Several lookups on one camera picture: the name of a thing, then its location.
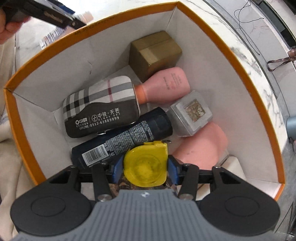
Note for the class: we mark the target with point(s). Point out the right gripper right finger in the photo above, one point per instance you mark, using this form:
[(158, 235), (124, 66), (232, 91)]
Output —
[(186, 175)]

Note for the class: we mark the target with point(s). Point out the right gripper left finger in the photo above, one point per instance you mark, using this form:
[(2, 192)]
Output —
[(105, 174)]

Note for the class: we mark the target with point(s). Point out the pink cylinder roll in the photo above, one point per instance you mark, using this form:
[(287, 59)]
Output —
[(205, 148)]

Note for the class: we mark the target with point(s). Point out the yellow tape measure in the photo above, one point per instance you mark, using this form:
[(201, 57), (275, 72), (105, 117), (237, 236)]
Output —
[(146, 165)]

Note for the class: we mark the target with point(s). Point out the white rectangular case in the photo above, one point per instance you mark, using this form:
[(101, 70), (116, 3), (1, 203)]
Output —
[(231, 164)]

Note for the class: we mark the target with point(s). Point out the plaid glasses case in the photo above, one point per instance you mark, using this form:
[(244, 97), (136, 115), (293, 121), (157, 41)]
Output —
[(101, 107)]

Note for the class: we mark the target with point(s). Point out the dark blue bottle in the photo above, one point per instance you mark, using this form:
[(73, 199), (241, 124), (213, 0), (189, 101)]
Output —
[(154, 125)]

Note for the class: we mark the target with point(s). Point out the clear acrylic cube box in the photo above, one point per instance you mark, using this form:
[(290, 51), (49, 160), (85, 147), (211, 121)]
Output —
[(189, 114)]

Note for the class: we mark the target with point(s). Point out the pink lotion bottle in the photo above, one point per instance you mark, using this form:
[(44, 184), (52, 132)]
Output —
[(163, 87)]

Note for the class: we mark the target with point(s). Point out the brown cardboard box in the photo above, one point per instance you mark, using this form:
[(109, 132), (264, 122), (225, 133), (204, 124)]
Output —
[(152, 53)]

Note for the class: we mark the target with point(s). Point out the person's hand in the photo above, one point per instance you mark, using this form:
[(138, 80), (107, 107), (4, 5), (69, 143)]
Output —
[(7, 30)]

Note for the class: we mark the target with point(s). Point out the orange cardboard box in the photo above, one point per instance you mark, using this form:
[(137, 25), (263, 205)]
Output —
[(215, 60)]

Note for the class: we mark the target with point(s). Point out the grey trash can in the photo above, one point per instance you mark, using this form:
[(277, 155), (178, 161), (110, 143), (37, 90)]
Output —
[(291, 127)]

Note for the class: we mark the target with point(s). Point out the marble tv console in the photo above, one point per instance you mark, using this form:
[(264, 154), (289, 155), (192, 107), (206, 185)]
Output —
[(256, 29)]

